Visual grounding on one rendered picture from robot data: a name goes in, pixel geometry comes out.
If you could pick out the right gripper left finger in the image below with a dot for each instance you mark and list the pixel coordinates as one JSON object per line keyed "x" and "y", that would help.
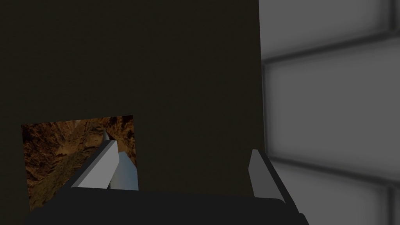
{"x": 100, "y": 168}

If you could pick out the brown canyon picture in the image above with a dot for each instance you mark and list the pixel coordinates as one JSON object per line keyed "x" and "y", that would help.
{"x": 53, "y": 156}

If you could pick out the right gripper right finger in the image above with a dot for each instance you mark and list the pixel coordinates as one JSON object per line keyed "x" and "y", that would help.
{"x": 265, "y": 178}

